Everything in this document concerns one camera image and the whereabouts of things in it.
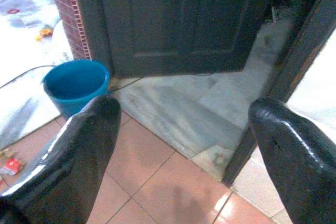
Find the dark wooden door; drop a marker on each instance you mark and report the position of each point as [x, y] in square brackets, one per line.
[170, 24]

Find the blue plastic bucket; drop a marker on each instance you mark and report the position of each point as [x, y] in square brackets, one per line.
[76, 85]

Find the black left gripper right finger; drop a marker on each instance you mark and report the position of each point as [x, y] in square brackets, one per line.
[296, 161]

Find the yellow orange toy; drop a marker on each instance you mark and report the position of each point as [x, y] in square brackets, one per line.
[45, 33]

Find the red white snack wrapper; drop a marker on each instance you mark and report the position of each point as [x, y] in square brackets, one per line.
[11, 165]

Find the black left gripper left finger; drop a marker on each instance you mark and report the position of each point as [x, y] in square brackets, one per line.
[65, 169]

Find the dark wooden door post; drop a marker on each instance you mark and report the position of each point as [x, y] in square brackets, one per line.
[288, 64]

